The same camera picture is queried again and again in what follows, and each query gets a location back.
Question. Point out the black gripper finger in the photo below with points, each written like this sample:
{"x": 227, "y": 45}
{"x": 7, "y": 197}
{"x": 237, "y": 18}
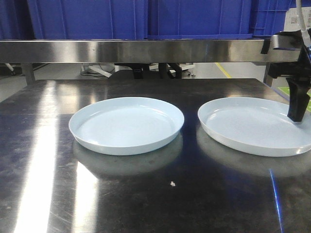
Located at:
{"x": 299, "y": 99}

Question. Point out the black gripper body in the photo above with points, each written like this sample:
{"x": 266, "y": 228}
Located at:
{"x": 300, "y": 70}

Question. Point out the light blue plate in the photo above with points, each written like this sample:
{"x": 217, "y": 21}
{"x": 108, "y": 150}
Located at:
{"x": 255, "y": 126}
{"x": 127, "y": 125}

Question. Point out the stainless steel shelf rack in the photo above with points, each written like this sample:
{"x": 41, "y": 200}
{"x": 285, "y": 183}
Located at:
{"x": 124, "y": 51}

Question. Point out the blue crate centre upper shelf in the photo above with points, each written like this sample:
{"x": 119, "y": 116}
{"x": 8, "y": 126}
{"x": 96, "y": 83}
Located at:
{"x": 199, "y": 19}

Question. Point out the blue crate shelf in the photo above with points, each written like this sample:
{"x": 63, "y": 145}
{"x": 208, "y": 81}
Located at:
{"x": 73, "y": 19}
{"x": 199, "y": 19}

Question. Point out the blue crate left upper shelf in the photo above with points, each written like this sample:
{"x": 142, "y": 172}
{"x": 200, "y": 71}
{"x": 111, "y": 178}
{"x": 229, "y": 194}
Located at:
{"x": 73, "y": 19}

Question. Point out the black tape strip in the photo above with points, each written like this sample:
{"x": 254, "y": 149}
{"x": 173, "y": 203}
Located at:
{"x": 265, "y": 46}

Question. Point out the white barcode label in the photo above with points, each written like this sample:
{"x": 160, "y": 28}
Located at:
{"x": 291, "y": 19}

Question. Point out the blue crate with label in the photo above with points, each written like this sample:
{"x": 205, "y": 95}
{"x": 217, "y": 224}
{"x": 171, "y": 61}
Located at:
{"x": 268, "y": 16}

